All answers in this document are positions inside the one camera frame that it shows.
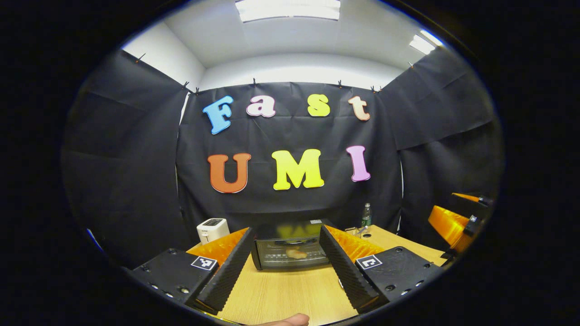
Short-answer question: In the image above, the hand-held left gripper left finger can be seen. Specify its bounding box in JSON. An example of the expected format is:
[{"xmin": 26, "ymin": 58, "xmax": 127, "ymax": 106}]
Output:
[{"xmin": 131, "ymin": 227, "xmax": 255, "ymax": 315}]

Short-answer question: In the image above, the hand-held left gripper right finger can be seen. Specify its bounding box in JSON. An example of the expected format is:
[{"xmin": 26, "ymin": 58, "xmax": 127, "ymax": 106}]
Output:
[{"xmin": 319, "ymin": 225, "xmax": 442, "ymax": 314}]

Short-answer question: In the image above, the black electric oven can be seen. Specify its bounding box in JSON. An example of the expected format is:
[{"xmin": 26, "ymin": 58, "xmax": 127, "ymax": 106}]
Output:
[{"xmin": 251, "ymin": 219, "xmax": 336, "ymax": 271}]

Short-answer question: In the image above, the white toaster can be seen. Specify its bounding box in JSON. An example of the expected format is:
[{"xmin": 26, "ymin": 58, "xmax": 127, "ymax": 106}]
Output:
[{"xmin": 197, "ymin": 218, "xmax": 230, "ymax": 245}]

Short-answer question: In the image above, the black backdrop cloth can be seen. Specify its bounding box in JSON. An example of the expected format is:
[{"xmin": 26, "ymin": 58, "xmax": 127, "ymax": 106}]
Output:
[{"xmin": 61, "ymin": 45, "xmax": 504, "ymax": 270}]

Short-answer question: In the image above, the small ceiling light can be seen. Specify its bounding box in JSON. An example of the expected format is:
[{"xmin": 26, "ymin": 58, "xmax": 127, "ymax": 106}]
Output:
[{"xmin": 409, "ymin": 29, "xmax": 443, "ymax": 56}]

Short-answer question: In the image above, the long ceiling light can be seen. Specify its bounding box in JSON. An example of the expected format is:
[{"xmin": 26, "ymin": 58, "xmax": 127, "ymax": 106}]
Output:
[{"xmin": 235, "ymin": 0, "xmax": 341, "ymax": 22}]

